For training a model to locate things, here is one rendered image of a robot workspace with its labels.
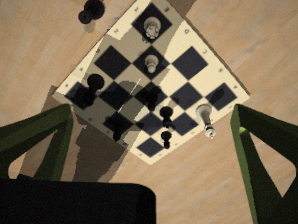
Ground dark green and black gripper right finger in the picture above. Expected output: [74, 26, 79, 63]
[230, 104, 298, 224]

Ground white pawn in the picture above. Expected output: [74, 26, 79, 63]
[144, 54, 158, 73]

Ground chessboard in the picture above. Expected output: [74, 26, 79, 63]
[52, 0, 250, 165]

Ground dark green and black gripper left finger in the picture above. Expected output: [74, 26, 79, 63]
[0, 103, 74, 181]

